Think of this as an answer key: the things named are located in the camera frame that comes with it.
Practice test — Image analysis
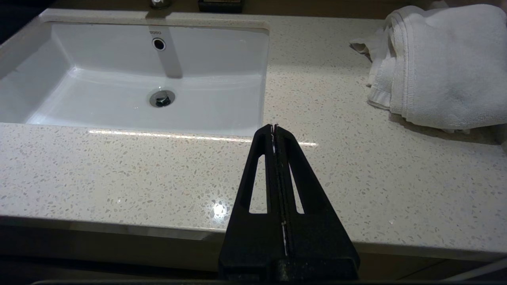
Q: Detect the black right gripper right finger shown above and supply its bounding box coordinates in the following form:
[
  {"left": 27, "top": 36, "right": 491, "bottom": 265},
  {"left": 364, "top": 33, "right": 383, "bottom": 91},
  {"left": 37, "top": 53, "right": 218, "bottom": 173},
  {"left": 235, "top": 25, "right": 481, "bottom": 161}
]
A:
[{"left": 275, "top": 125, "right": 361, "bottom": 281}]

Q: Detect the black square soap dish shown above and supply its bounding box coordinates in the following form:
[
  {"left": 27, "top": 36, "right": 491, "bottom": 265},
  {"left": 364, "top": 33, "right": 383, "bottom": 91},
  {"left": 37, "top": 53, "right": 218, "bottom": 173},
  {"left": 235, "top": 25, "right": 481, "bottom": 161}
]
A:
[{"left": 198, "top": 0, "right": 245, "bottom": 13}]

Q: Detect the chrome sink drain stopper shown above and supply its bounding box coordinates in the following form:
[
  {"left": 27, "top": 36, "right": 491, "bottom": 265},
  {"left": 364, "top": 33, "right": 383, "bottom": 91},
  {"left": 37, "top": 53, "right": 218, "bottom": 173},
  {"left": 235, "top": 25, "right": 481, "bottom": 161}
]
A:
[{"left": 149, "top": 89, "right": 175, "bottom": 108}]

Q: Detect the white crumpled towel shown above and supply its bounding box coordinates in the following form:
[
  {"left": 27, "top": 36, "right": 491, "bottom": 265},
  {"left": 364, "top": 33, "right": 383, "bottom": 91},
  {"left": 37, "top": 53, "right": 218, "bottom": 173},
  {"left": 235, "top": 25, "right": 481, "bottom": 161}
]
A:
[{"left": 349, "top": 2, "right": 507, "bottom": 133}]

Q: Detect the white rectangular sink basin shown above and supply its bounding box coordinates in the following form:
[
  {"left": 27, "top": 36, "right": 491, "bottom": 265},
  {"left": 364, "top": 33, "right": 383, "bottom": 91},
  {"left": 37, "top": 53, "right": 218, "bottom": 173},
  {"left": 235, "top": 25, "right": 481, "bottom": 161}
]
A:
[{"left": 0, "top": 9, "right": 270, "bottom": 137}]

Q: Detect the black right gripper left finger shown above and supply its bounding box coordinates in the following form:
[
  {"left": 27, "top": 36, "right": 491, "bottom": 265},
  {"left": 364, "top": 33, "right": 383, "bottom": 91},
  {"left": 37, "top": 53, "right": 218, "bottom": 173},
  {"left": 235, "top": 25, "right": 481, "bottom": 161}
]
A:
[{"left": 218, "top": 124, "right": 287, "bottom": 281}]

